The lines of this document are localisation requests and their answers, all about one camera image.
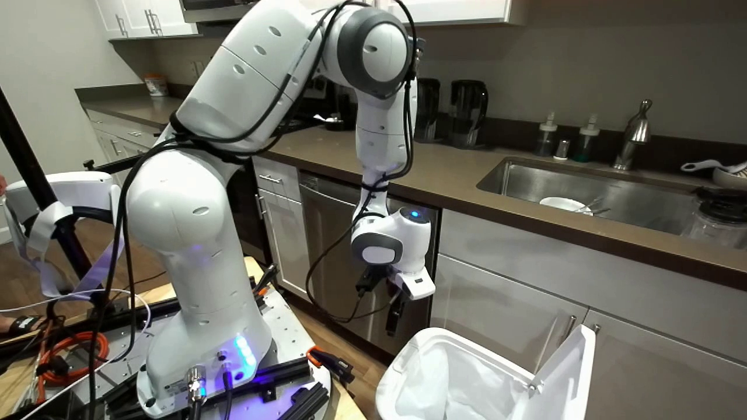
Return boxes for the chrome faucet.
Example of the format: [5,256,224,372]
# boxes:
[612,96,656,174]

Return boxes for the black tall canister appliance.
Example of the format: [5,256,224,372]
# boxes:
[416,75,443,144]

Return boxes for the over-range microwave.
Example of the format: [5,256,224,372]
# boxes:
[177,0,258,26]

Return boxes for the grey cabinet door with handle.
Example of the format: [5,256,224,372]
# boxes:
[580,309,747,420]
[429,254,590,376]

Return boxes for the wide grey drawer front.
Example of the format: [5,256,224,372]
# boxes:
[436,207,747,366]

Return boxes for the stainless steel dishwasher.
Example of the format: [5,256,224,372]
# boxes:
[296,171,443,356]

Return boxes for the black pot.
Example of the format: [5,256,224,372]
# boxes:
[694,185,747,226]

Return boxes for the black tripod pole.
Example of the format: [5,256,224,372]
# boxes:
[0,86,112,304]

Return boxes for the narrow grey cabinet door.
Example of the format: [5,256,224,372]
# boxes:
[256,188,317,309]

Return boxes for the clear soap dispenser bottle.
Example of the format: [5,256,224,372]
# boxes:
[535,109,561,158]
[573,111,603,163]

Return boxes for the white push-button trash bin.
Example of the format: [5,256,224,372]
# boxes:
[373,320,599,420]

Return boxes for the narrow grey drawer front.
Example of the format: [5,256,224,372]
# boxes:
[250,152,304,205]

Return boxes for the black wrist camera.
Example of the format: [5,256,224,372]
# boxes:
[355,267,391,298]

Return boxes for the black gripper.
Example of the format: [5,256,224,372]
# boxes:
[386,277,421,338]

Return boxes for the orange coiled cable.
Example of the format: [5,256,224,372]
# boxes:
[34,328,112,389]

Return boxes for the black coffee maker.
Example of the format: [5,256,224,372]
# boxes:
[445,76,493,152]

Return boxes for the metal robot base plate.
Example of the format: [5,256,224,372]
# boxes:
[72,291,338,420]

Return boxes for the white plate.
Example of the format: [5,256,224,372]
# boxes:
[536,193,594,220]

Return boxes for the stainless steel sink basin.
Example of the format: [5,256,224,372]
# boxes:
[473,156,747,251]

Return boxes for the white curved strap device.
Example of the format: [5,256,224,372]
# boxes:
[3,167,129,304]

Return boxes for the white dish utensils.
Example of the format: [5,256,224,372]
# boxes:
[677,156,747,192]

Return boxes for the white bin liner bag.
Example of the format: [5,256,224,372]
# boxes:
[388,334,589,420]

